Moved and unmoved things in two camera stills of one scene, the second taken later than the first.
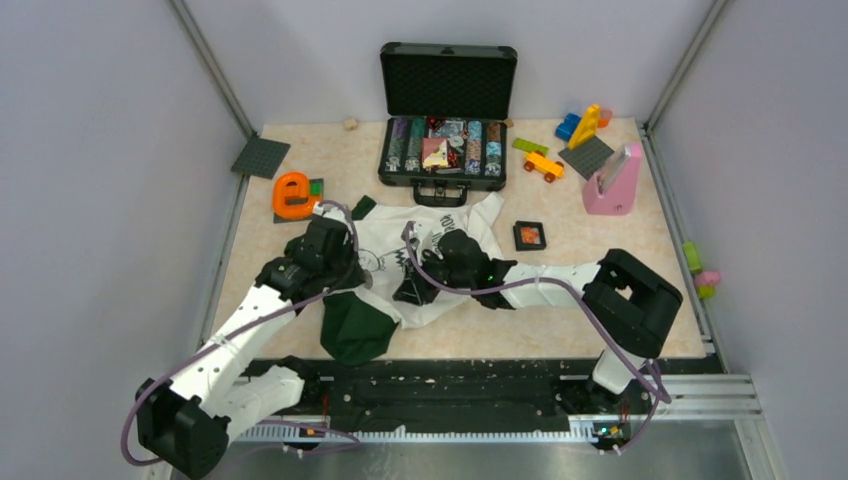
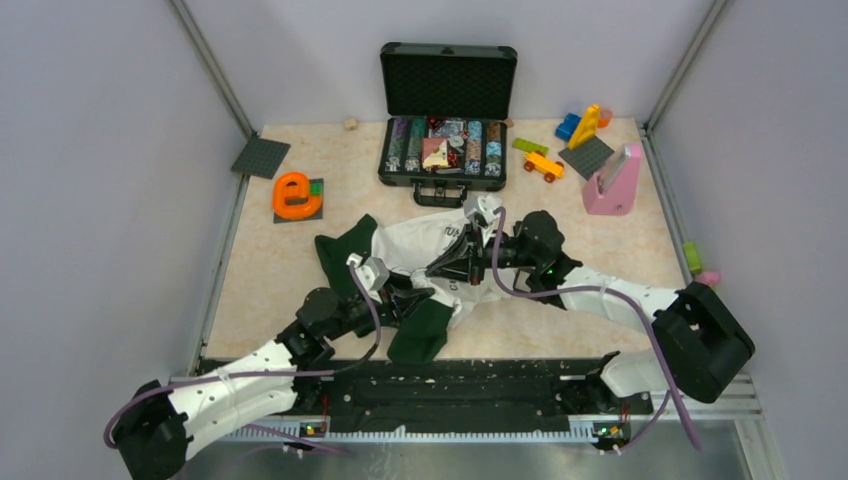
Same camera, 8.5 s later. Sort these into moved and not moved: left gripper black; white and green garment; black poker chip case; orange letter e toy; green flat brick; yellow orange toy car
Moved: left gripper black; white and green garment
Not moved: green flat brick; orange letter e toy; black poker chip case; yellow orange toy car
